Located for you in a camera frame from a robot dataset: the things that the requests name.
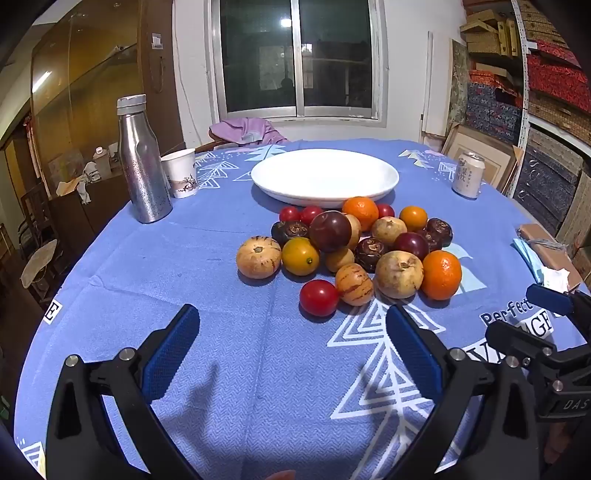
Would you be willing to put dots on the dark red plum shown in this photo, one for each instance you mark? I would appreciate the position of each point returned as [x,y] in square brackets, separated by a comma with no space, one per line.
[411,245]
[330,230]

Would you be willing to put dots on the person's left hand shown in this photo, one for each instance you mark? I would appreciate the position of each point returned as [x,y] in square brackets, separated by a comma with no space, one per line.
[277,476]

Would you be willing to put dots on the sliding glass window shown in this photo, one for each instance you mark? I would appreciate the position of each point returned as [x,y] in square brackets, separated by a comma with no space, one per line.
[258,55]

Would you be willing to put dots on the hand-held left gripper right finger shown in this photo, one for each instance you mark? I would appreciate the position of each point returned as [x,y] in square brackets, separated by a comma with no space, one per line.
[411,355]

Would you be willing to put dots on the white sticker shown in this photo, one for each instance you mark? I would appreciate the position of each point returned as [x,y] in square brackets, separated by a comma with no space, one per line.
[156,40]

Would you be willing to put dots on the blue printed tablecloth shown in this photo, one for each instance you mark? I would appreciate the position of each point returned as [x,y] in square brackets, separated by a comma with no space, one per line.
[207,286]

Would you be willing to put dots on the orange mandarin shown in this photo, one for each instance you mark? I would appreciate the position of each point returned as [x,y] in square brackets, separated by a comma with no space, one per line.
[442,275]
[360,212]

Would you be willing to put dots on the dark low sideboard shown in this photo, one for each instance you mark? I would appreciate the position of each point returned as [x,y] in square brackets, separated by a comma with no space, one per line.
[87,221]

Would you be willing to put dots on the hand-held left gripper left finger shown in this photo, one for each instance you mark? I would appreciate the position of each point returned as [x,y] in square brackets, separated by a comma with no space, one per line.
[168,355]

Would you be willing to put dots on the white narrow board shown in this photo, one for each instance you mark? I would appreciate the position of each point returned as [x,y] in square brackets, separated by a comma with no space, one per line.
[429,83]

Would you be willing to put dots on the stack of red patterned boxes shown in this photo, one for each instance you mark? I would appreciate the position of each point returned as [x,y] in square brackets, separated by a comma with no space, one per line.
[554,78]

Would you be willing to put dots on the yellow orange citrus fruit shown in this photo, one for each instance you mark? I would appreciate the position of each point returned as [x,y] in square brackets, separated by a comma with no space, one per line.
[300,256]

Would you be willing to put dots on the white printed paper cup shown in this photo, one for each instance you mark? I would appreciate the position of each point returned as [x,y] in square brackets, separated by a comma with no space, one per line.
[181,175]

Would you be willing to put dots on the stack of blue patterned boxes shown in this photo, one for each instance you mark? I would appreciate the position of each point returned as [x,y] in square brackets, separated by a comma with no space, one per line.
[494,110]

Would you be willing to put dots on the tan round fruit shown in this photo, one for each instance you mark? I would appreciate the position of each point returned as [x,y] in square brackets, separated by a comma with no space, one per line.
[355,230]
[399,274]
[388,230]

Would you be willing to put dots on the white oval plate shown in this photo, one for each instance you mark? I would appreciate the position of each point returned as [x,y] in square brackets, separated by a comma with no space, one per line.
[323,175]

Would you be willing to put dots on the tall wooden glass cabinet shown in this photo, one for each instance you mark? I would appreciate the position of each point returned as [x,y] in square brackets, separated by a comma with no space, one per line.
[92,69]

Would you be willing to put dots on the white crumpled cloth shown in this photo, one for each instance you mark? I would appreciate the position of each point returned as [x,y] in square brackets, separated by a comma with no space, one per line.
[83,182]

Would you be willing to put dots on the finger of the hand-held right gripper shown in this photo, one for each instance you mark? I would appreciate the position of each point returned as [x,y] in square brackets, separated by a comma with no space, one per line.
[549,300]
[512,334]

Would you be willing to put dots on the pale beverage can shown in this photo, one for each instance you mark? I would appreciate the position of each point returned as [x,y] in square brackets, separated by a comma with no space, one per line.
[467,177]

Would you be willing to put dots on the white cushion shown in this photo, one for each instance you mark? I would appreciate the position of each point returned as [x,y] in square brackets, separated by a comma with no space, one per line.
[39,266]

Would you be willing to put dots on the blue face mask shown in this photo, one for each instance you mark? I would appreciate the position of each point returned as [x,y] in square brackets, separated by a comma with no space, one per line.
[526,258]

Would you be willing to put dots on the tan potato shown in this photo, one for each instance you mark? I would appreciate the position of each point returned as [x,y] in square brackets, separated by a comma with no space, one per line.
[258,257]

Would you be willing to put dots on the white metal shelf rack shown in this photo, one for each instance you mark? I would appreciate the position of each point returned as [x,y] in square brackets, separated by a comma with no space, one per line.
[524,92]

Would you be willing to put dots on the green patterned panel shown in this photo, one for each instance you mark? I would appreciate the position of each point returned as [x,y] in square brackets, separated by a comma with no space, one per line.
[459,78]

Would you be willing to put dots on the stainless steel bottle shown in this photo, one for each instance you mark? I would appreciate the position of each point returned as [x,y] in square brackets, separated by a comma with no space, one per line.
[141,175]

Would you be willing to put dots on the dark wooden chair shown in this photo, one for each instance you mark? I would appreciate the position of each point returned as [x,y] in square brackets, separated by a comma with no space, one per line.
[32,207]

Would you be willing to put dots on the white tissue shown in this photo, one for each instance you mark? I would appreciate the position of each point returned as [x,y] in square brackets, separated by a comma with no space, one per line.
[554,277]

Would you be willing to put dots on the small golden orange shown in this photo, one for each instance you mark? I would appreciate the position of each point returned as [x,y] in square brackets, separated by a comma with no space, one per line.
[413,218]

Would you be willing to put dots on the stack of woven straw boxes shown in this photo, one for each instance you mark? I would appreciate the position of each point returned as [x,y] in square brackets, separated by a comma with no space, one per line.
[485,37]

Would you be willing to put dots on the wooden picture frame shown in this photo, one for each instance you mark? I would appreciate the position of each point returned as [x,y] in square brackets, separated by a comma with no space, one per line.
[475,147]

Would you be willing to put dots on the purple cloth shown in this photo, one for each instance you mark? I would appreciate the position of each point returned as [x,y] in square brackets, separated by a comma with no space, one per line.
[249,129]

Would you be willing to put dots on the red cherry tomato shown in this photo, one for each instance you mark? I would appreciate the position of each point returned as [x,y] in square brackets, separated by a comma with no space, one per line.
[385,211]
[290,213]
[310,214]
[319,297]

